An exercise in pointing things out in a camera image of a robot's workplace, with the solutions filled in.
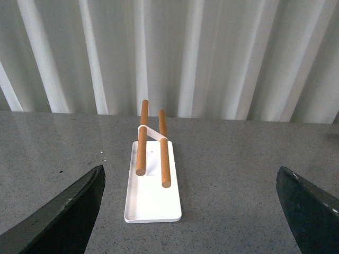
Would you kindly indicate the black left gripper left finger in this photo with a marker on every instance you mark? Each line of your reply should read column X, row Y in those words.
column 63, row 225

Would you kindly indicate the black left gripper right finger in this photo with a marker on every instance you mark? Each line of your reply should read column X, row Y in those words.
column 311, row 213

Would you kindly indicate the white towel rack wooden bars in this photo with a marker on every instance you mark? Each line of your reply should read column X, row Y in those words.
column 152, row 190

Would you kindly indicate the white pleated curtain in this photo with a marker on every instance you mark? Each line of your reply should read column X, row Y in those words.
column 237, row 60

